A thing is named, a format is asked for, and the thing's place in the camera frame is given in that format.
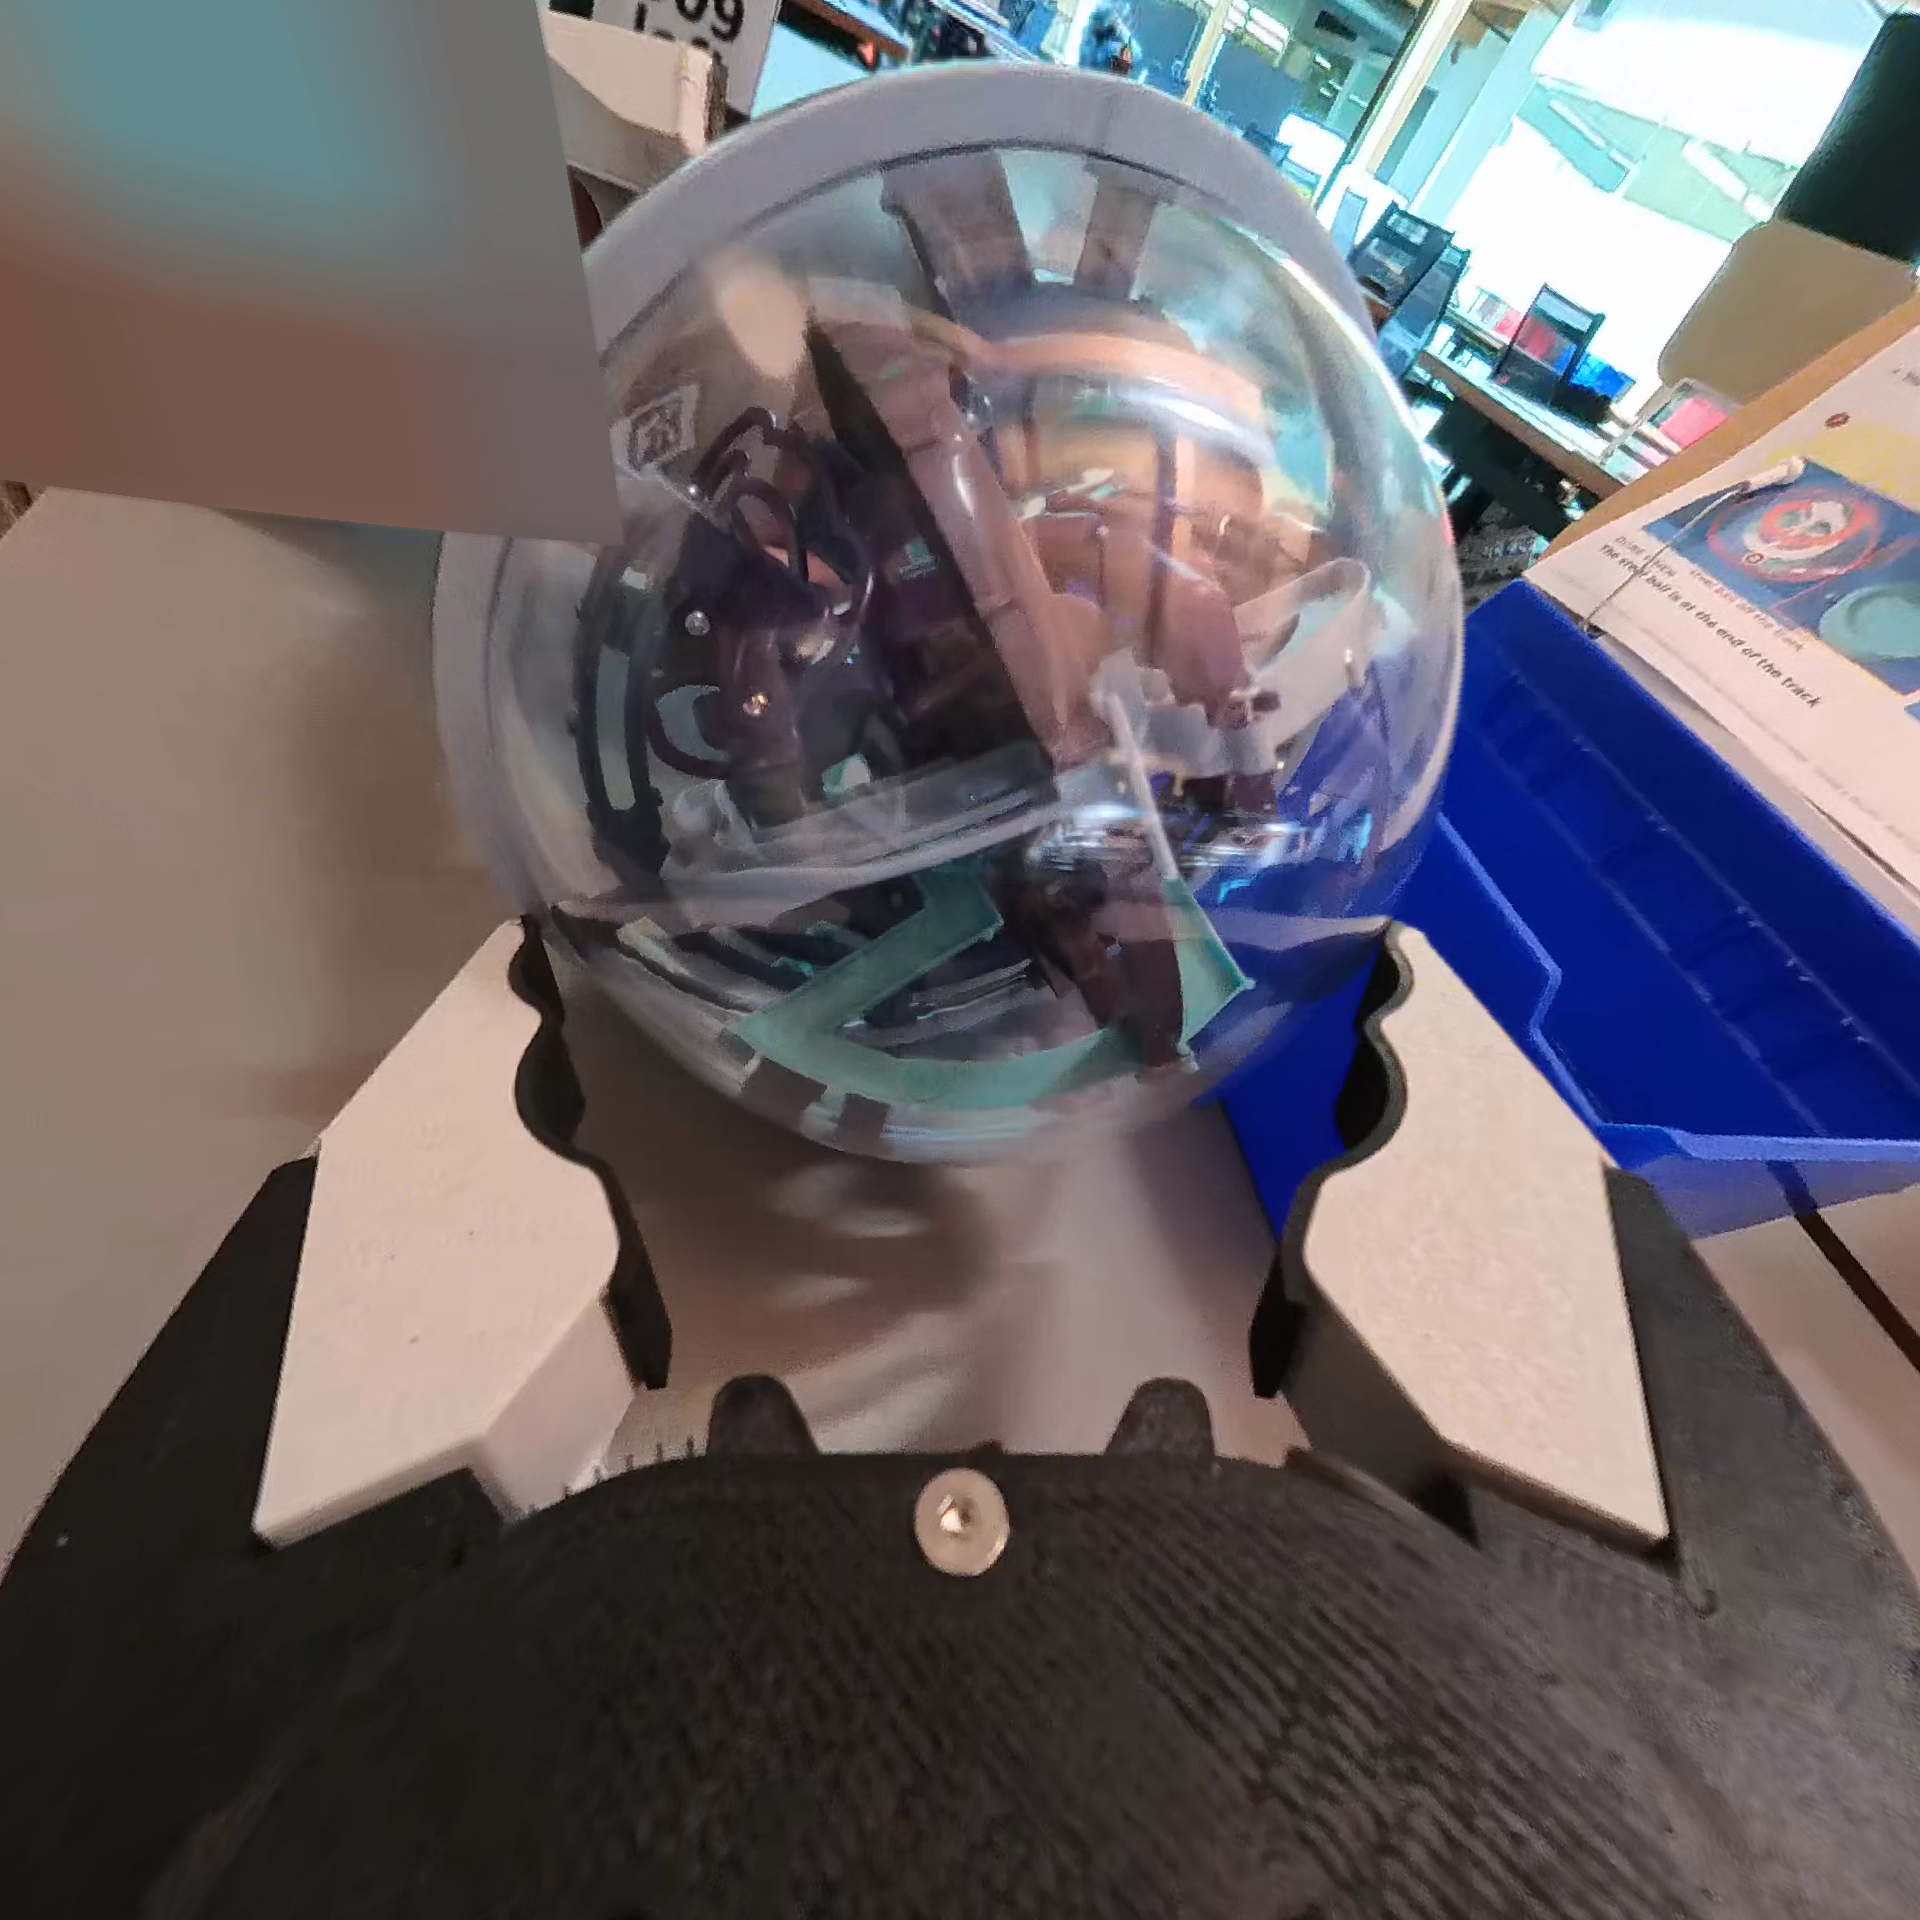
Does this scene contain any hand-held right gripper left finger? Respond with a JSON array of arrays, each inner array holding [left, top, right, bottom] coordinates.
[[247, 913, 673, 1550]]

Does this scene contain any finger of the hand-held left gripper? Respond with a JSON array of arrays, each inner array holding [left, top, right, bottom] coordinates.
[[561, 90, 722, 204]]

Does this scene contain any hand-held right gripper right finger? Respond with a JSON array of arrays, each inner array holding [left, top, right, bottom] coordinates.
[[1248, 918, 1674, 1552]]

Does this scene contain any clear plastic maze ball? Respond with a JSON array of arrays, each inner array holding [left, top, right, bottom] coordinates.
[[432, 66, 1463, 1169]]

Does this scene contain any blue plastic bin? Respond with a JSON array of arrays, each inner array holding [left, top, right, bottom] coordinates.
[[1211, 575, 1920, 1239]]

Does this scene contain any printed instruction sheet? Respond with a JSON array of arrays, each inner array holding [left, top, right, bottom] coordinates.
[[1522, 329, 1920, 901]]

